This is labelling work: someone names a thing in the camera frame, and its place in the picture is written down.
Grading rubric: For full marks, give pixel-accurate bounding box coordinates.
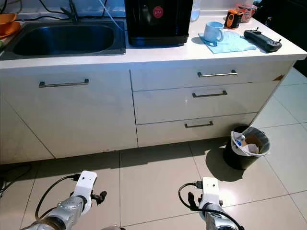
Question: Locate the metal sink faucet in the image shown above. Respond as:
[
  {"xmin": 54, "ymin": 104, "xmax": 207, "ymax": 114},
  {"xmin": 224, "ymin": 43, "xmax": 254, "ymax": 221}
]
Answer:
[{"xmin": 61, "ymin": 0, "xmax": 80, "ymax": 23}]

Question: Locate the white kitchen cabinet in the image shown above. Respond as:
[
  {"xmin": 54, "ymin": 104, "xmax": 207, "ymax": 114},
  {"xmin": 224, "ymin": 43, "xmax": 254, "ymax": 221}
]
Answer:
[{"xmin": 0, "ymin": 60, "xmax": 295, "ymax": 165}]

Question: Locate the black floor cable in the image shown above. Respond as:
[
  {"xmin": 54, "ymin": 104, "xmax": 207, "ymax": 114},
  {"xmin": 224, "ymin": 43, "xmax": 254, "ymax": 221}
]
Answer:
[{"xmin": 0, "ymin": 164, "xmax": 32, "ymax": 192}]

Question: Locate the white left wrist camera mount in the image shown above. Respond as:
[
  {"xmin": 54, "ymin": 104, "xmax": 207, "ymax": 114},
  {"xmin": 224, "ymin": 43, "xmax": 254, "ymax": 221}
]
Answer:
[{"xmin": 72, "ymin": 170, "xmax": 98, "ymax": 214}]

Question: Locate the clear plastic bottle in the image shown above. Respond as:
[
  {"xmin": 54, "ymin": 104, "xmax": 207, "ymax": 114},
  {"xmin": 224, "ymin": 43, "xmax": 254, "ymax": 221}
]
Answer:
[{"xmin": 190, "ymin": 0, "xmax": 201, "ymax": 23}]

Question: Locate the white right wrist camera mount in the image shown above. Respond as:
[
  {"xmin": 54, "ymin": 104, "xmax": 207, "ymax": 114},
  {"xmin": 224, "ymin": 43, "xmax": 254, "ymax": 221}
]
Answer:
[{"xmin": 201, "ymin": 177, "xmax": 221, "ymax": 211}]

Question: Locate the short silver drawer handle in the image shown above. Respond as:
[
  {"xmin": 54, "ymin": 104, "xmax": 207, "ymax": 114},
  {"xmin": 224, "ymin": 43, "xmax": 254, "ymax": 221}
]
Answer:
[
  {"xmin": 192, "ymin": 90, "xmax": 228, "ymax": 99},
  {"xmin": 184, "ymin": 121, "xmax": 214, "ymax": 129},
  {"xmin": 197, "ymin": 69, "xmax": 238, "ymax": 78}
]

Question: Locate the brown cardboard piece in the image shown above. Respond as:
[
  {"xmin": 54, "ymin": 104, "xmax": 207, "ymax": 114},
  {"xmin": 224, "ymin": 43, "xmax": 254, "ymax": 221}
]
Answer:
[{"xmin": 242, "ymin": 134, "xmax": 265, "ymax": 154}]

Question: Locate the stainless steel kitchen sink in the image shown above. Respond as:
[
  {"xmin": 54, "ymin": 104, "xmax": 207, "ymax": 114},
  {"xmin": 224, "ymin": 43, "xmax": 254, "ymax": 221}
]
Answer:
[{"xmin": 0, "ymin": 20, "xmax": 127, "ymax": 61}]

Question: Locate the black water dispenser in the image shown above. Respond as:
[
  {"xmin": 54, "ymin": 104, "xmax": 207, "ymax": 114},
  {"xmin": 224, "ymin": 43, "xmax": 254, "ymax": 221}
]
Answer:
[{"xmin": 124, "ymin": 0, "xmax": 194, "ymax": 47}]

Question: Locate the white ceramic mug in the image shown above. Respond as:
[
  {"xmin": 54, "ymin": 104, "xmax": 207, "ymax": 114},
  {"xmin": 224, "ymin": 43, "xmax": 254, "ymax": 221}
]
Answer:
[{"xmin": 202, "ymin": 21, "xmax": 225, "ymax": 44}]

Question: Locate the light blue cloth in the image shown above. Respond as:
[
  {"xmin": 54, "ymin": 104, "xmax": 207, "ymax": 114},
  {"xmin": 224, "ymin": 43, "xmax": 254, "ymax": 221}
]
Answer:
[{"xmin": 198, "ymin": 30, "xmax": 258, "ymax": 54}]

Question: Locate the clear jar with red contents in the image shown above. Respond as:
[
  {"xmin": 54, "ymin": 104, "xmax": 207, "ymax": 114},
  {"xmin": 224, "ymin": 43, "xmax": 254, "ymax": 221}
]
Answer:
[{"xmin": 236, "ymin": 3, "xmax": 259, "ymax": 23}]

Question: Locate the white cabinet door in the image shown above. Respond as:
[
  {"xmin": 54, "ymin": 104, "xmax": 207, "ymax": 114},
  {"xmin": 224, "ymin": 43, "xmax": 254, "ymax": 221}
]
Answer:
[{"xmin": 0, "ymin": 70, "xmax": 138, "ymax": 159}]

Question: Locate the black trash bin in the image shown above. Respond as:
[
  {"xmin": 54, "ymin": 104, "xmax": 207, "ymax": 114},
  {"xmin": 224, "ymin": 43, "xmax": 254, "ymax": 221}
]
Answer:
[{"xmin": 223, "ymin": 125, "xmax": 271, "ymax": 171}]

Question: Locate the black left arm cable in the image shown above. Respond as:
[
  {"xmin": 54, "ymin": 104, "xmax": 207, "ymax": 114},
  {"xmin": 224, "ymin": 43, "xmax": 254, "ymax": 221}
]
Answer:
[{"xmin": 37, "ymin": 174, "xmax": 80, "ymax": 221}]

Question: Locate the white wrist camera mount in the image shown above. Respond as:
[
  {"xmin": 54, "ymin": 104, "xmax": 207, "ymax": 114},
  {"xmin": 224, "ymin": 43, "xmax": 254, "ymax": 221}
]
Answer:
[
  {"xmin": 72, "ymin": 170, "xmax": 98, "ymax": 214},
  {"xmin": 201, "ymin": 177, "xmax": 221, "ymax": 211}
]

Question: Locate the white water hose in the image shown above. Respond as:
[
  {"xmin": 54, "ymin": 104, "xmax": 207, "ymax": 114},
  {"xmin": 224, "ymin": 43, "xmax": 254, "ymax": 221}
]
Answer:
[{"xmin": 98, "ymin": 0, "xmax": 125, "ymax": 30}]

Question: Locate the white drawer front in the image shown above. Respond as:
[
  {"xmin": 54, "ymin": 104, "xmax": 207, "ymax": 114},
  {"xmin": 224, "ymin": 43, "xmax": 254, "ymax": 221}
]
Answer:
[
  {"xmin": 136, "ymin": 113, "xmax": 257, "ymax": 148},
  {"xmin": 130, "ymin": 61, "xmax": 293, "ymax": 92},
  {"xmin": 133, "ymin": 81, "xmax": 280, "ymax": 126}
]

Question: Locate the long silver door handle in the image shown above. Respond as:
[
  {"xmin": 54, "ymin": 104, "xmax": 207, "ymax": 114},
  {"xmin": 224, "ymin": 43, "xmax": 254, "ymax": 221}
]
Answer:
[{"xmin": 39, "ymin": 79, "xmax": 90, "ymax": 88}]

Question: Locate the black handheld controller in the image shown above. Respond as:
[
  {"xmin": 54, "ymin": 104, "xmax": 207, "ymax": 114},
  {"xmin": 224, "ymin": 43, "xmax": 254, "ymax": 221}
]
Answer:
[{"xmin": 243, "ymin": 28, "xmax": 283, "ymax": 53}]

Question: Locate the white bin liner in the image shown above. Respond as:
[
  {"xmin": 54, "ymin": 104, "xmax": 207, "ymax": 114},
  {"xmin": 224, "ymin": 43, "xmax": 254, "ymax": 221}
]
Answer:
[{"xmin": 230, "ymin": 126, "xmax": 271, "ymax": 157}]

